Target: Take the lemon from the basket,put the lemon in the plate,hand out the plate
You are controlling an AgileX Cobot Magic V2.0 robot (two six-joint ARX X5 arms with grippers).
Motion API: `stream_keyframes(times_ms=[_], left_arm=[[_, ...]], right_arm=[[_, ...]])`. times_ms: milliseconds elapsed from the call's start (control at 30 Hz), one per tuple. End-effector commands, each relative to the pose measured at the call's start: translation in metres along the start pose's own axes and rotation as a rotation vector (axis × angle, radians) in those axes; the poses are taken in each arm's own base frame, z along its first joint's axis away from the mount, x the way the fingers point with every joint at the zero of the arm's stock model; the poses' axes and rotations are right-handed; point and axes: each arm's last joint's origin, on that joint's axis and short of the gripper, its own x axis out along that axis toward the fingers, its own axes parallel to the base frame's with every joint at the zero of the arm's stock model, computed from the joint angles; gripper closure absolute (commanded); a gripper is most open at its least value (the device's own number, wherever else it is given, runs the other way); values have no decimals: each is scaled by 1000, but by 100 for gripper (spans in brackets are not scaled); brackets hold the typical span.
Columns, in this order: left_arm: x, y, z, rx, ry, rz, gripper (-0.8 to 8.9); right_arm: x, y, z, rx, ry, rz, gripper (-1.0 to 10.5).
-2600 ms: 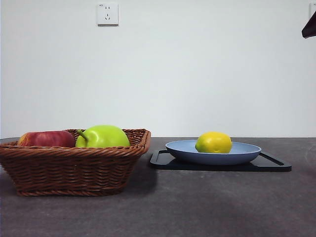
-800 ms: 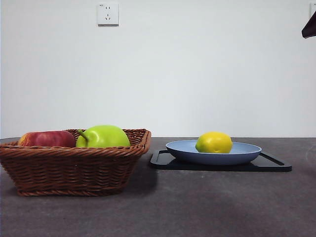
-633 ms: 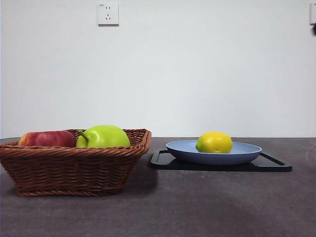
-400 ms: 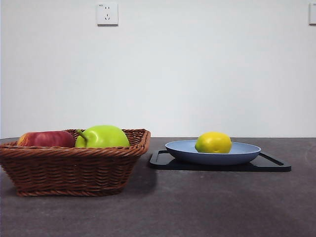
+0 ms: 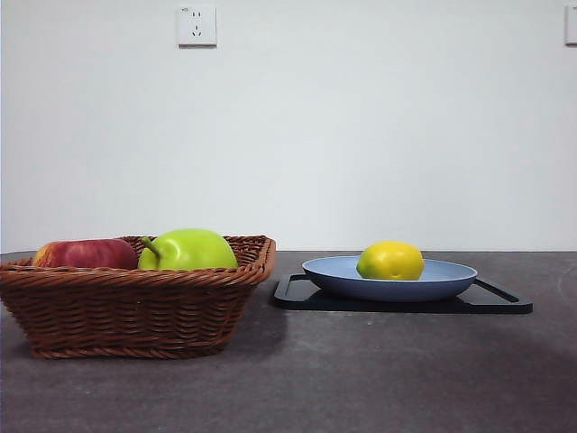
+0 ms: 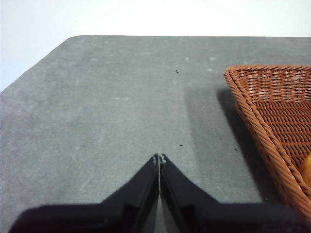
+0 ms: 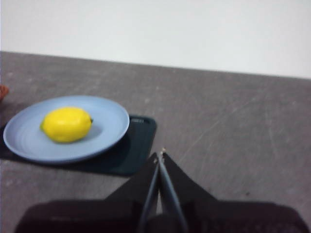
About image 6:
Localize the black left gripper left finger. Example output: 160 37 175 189
8 152 160 233

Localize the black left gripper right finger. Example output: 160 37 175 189
159 152 310 233

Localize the brown wicker basket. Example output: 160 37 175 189
224 65 311 225

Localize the red apple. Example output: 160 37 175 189
299 153 311 186

